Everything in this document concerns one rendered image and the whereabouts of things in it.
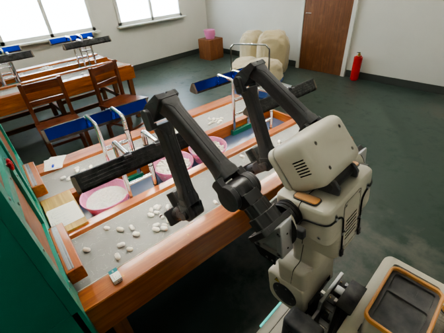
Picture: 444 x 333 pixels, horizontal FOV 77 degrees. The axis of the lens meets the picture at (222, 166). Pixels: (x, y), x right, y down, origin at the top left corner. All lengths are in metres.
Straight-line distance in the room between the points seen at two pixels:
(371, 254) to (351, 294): 1.25
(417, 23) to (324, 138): 4.75
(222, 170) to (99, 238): 0.87
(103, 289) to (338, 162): 0.97
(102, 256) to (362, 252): 1.77
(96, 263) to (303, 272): 0.86
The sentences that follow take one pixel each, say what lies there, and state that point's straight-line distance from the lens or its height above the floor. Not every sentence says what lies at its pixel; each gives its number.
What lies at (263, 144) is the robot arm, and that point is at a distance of 1.22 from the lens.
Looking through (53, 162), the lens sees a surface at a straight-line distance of 2.15.
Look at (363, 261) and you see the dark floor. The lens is 2.31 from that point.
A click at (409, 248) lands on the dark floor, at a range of 2.53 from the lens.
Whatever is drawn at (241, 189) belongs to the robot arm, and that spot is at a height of 1.27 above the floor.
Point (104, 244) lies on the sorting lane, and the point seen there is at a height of 0.74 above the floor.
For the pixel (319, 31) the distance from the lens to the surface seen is 6.00.
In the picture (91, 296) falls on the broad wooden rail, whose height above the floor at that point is 0.76.
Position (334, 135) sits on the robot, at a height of 1.36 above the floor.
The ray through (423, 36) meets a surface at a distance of 5.46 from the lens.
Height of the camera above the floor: 1.74
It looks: 35 degrees down
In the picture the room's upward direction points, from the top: 4 degrees counter-clockwise
